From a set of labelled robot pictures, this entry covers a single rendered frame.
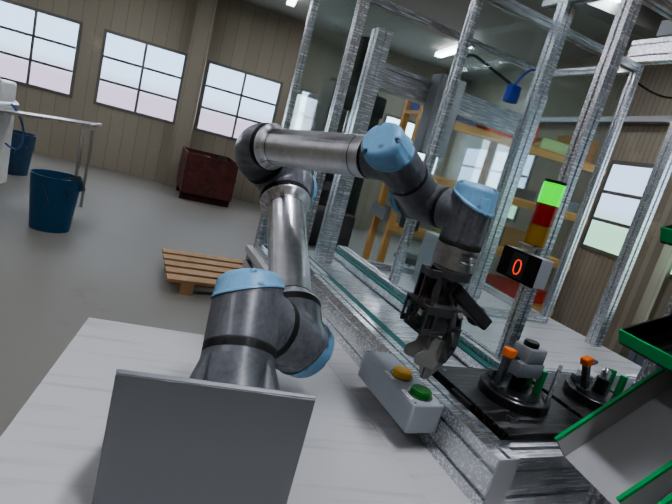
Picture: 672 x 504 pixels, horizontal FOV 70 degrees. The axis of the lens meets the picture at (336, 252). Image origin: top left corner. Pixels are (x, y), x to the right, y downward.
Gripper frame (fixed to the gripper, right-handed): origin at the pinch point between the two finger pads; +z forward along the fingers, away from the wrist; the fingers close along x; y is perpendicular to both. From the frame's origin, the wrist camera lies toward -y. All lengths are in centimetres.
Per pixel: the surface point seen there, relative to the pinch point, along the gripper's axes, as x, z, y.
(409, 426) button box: 3.5, 9.1, 3.0
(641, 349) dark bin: 25.7, -18.9, -13.5
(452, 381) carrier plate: -3.8, 3.8, -10.1
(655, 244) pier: -227, -28, -407
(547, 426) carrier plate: 11.2, 3.7, -21.2
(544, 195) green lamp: -17, -37, -31
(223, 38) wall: -849, -167, -66
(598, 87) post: -17, -63, -35
